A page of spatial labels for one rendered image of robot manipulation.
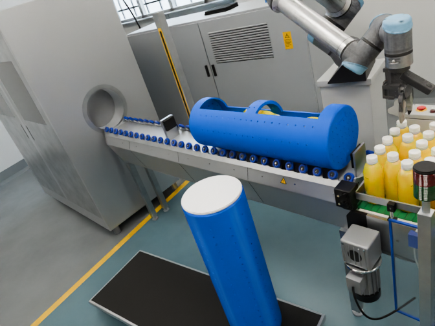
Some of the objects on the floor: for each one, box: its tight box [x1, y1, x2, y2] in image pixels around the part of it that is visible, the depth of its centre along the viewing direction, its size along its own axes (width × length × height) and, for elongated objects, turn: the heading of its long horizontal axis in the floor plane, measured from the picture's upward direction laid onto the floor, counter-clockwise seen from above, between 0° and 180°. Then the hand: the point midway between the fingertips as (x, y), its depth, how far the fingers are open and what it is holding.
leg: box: [126, 163, 159, 221], centre depth 328 cm, size 6×6×63 cm
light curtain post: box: [152, 10, 195, 120], centre depth 287 cm, size 6×6×170 cm
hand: (406, 116), depth 139 cm, fingers open, 7 cm apart
